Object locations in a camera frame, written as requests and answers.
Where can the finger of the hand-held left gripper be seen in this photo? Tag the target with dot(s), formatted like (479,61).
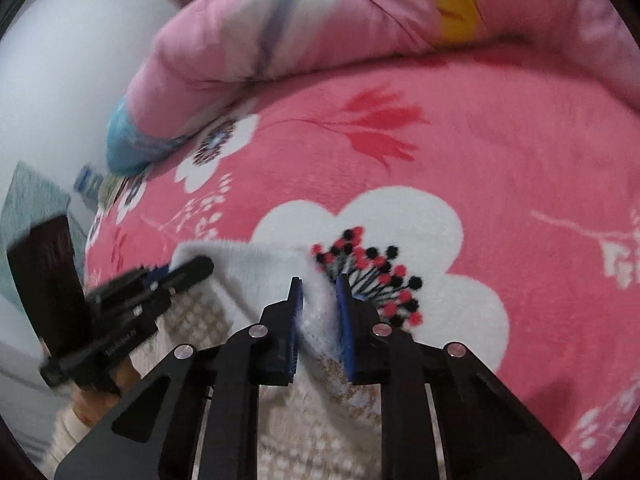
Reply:
(190,271)
(130,282)

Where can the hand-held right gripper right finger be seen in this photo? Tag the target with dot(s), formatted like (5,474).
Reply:
(345,320)

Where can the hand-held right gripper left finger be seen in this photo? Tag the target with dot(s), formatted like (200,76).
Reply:
(296,320)

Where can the beige white checkered blanket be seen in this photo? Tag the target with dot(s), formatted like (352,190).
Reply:
(235,270)

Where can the person's left forearm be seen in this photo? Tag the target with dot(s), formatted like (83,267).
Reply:
(70,442)

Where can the person's left hand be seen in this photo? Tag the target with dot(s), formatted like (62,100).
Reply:
(107,402)

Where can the grey green knit cloth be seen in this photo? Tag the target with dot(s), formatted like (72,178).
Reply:
(112,190)

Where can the blue white box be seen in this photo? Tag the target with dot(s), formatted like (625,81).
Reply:
(89,181)

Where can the teal patterned cloth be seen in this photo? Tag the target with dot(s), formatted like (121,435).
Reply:
(35,195)

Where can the pink floral bed blanket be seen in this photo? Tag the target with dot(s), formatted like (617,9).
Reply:
(500,160)

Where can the pink printed quilt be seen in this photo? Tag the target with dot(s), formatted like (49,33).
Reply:
(300,25)

